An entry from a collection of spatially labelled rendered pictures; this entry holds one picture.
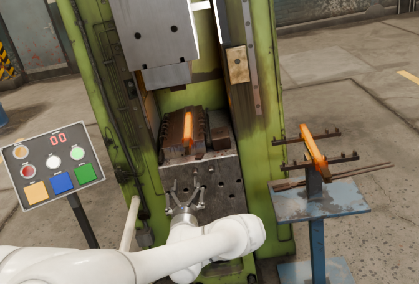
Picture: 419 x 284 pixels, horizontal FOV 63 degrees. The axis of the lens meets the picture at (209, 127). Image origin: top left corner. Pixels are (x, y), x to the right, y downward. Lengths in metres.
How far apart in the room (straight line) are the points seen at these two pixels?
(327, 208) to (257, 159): 0.46
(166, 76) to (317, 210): 0.87
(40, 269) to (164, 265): 0.32
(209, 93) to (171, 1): 0.75
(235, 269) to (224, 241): 1.25
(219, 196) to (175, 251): 0.97
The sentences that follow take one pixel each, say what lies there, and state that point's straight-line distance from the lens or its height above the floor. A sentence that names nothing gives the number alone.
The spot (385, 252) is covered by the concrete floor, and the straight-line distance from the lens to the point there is 2.41.
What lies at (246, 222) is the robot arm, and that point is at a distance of 0.97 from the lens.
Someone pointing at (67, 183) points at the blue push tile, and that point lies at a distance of 1.57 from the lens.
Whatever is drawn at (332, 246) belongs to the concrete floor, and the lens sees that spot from 2.40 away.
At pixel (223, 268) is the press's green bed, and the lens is 2.11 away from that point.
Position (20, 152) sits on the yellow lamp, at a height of 1.16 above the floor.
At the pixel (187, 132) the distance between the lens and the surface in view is 1.65.
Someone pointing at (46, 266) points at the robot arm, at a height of 1.44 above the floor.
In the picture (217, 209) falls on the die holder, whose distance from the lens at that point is 1.76.
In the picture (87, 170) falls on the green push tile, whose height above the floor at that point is 1.02.
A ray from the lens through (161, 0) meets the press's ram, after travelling 1.42.
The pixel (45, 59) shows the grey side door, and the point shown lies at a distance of 8.26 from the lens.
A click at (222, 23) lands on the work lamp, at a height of 1.47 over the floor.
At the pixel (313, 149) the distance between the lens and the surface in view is 1.50.
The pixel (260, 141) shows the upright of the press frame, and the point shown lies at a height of 0.85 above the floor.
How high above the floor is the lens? 1.73
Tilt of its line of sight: 26 degrees down
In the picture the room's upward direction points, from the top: 11 degrees counter-clockwise
